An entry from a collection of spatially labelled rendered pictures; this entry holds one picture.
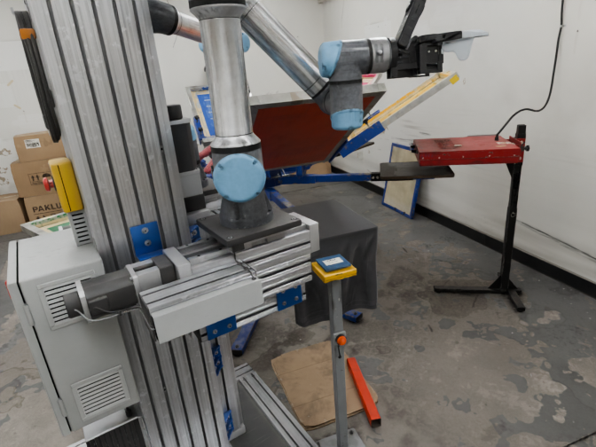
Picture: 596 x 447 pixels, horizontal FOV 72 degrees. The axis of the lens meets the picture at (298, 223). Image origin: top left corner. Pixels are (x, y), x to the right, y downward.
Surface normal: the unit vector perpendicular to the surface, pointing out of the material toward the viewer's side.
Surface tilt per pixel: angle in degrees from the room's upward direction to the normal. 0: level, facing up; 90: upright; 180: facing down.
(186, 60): 90
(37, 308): 90
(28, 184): 91
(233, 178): 97
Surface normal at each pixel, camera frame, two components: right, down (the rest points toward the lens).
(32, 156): 0.45, 0.30
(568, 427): -0.07, -0.93
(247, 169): 0.14, 0.46
